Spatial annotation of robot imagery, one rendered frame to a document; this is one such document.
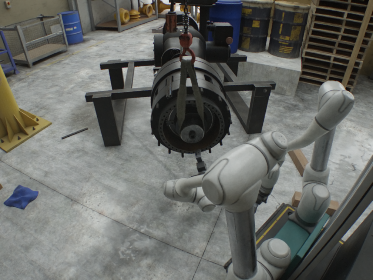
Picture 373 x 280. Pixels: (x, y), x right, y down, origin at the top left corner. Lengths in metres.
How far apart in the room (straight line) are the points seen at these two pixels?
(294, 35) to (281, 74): 0.77
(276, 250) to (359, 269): 0.34
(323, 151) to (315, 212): 0.36
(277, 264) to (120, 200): 1.48
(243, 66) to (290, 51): 0.92
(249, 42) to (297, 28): 0.84
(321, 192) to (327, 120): 0.48
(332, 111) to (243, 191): 0.64
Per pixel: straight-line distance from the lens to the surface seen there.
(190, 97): 1.36
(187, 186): 1.12
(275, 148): 0.76
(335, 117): 1.18
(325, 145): 1.46
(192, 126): 1.37
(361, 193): 0.89
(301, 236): 1.60
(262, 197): 1.57
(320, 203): 1.48
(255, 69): 3.99
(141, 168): 2.43
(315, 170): 1.58
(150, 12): 9.99
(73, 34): 7.50
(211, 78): 1.61
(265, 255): 1.17
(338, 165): 2.92
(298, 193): 2.25
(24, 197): 2.54
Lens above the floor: 1.69
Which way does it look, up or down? 38 degrees down
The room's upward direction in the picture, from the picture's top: straight up
